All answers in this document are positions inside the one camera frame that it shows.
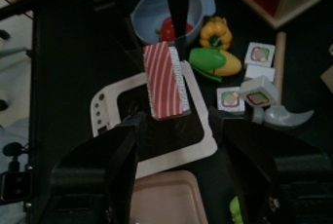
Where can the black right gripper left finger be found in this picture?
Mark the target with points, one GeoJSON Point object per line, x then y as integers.
{"type": "Point", "coordinates": [108, 169]}

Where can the brown cardboard piece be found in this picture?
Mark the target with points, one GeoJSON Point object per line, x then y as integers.
{"type": "Point", "coordinates": [327, 78]}

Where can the white toy rice block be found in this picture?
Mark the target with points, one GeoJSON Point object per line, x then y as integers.
{"type": "Point", "coordinates": [179, 82]}

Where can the green toy vegetable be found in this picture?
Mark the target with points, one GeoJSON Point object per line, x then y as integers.
{"type": "Point", "coordinates": [235, 211]}

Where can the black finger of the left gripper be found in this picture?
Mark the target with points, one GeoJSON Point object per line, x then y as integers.
{"type": "Point", "coordinates": [176, 13]}

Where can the light blue toy pot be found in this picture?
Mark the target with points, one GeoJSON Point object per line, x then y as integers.
{"type": "Point", "coordinates": [149, 17]}

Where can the black camera on stand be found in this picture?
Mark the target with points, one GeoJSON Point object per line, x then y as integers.
{"type": "Point", "coordinates": [14, 185]}

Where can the pink plastic board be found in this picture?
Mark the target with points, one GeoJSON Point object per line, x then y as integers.
{"type": "Point", "coordinates": [168, 198]}

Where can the white tray with black centre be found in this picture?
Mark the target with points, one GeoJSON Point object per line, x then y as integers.
{"type": "Point", "coordinates": [196, 130]}

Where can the red white striped salmon slice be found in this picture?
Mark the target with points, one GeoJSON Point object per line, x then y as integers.
{"type": "Point", "coordinates": [162, 82]}

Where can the yellow corn with green husk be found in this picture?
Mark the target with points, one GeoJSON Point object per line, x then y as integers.
{"type": "Point", "coordinates": [216, 60]}

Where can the red toy tomato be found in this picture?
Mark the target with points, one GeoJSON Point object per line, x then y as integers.
{"type": "Point", "coordinates": [166, 30]}

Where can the yellow toy bell pepper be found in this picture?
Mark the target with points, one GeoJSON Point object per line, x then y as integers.
{"type": "Point", "coordinates": [214, 31]}

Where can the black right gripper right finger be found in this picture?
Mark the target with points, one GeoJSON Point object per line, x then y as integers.
{"type": "Point", "coordinates": [259, 163]}

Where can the white sushi roll cube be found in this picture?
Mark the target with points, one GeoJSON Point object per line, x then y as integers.
{"type": "Point", "coordinates": [230, 99]}
{"type": "Point", "coordinates": [259, 72]}
{"type": "Point", "coordinates": [259, 93]}
{"type": "Point", "coordinates": [259, 54]}

